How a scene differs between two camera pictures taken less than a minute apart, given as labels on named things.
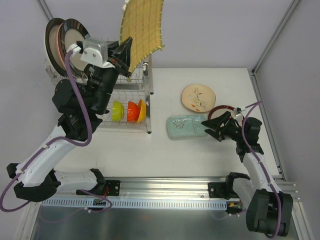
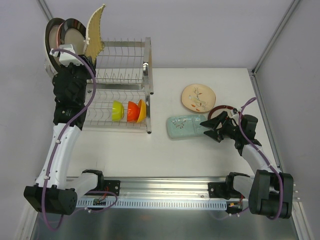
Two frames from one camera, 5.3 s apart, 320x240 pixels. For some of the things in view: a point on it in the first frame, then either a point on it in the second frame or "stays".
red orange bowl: [133, 112] stays
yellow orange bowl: [142, 105] stays
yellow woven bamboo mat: [141, 21] to [94, 43]
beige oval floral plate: [198, 98] stays
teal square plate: [186, 126] stays
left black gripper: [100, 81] to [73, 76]
